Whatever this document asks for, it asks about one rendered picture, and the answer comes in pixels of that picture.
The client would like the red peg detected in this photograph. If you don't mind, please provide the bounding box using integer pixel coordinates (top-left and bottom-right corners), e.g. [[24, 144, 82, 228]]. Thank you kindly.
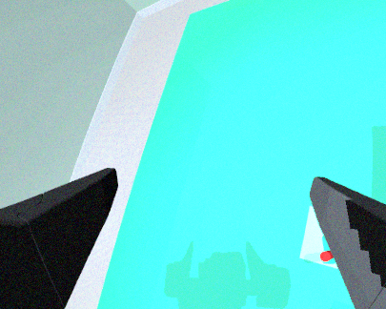
[[321, 250, 334, 261]]

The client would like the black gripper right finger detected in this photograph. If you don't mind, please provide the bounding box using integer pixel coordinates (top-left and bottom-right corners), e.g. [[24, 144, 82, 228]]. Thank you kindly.
[[310, 176, 386, 309]]

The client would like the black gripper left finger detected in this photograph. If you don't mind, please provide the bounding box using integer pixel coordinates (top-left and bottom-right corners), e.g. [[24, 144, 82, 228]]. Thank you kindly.
[[0, 167, 117, 309]]

